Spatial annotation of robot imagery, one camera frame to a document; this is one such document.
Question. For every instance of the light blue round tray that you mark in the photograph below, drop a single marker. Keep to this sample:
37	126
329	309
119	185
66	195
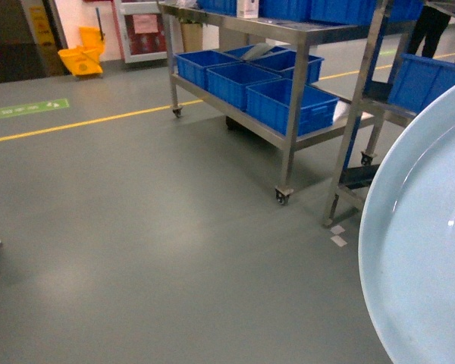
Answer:
407	240

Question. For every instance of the steel shelf rack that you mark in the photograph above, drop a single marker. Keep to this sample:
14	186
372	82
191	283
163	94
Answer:
371	105

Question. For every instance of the blue bin on cart front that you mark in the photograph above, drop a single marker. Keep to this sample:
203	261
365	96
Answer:
269	103

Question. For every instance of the blue bin on cart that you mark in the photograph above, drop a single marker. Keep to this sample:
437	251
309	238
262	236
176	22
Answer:
269	103
229	82
193	66

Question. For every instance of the blue bin on cart middle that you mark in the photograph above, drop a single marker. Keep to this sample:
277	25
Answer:
229	82

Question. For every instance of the blue bin on cart left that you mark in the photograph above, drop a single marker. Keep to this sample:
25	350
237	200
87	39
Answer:
193	66

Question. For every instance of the potted plant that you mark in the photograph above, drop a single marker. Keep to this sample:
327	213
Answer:
191	34

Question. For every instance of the fire extinguisher cabinet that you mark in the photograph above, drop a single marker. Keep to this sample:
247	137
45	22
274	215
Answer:
140	31

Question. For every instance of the yellow mop bucket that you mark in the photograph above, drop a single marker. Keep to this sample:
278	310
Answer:
84	60

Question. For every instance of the blue bin on rack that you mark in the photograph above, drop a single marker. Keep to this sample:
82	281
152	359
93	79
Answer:
420	81

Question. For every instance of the yellow wet floor sign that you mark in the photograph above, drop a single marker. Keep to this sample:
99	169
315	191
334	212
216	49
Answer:
46	41

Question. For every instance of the person in black trousers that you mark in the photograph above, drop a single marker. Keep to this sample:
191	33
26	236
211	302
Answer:
429	27

